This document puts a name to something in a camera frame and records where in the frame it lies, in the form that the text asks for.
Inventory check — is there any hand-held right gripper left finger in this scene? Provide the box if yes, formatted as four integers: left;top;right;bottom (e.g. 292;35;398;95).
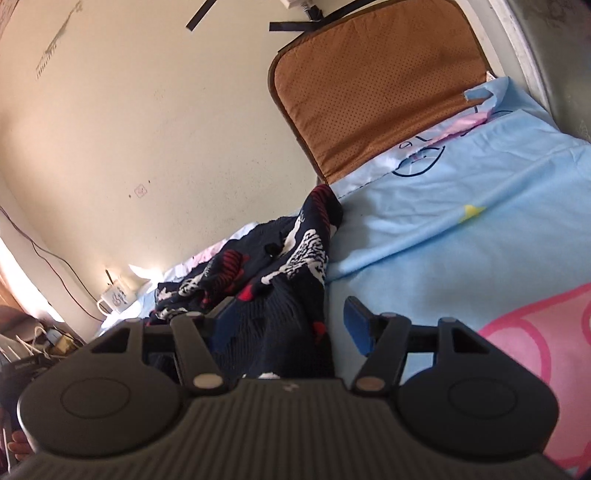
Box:
90;298;238;393

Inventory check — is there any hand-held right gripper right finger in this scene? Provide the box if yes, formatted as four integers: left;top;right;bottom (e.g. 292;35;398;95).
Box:
344;296;492;394

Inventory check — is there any dark patterned knitted sweater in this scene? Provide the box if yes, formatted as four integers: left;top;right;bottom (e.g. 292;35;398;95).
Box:
152;185;345;381

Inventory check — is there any person's left hand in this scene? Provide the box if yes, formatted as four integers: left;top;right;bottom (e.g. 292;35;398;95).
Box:
6;429;34;463

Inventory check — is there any white printed mug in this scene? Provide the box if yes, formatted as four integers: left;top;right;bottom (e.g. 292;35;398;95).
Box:
96;272;139;317

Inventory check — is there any blue printed bed sheet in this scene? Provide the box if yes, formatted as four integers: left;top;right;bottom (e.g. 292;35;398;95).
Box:
99;76;591;480

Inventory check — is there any brown perforated mat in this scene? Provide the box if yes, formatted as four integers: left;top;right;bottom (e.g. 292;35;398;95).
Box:
269;0;497;185

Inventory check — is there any black tape strip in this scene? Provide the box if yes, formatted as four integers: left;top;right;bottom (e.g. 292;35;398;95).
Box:
269;20;334;34
185;0;219;31

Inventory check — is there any white power socket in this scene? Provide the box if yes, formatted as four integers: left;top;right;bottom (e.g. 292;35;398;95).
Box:
281;0;326;20

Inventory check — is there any red cable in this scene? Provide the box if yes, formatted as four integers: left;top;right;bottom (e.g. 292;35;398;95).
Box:
0;207;103;320

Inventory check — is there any grey panel with white frame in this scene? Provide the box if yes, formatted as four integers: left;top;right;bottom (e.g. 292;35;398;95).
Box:
487;0;591;145

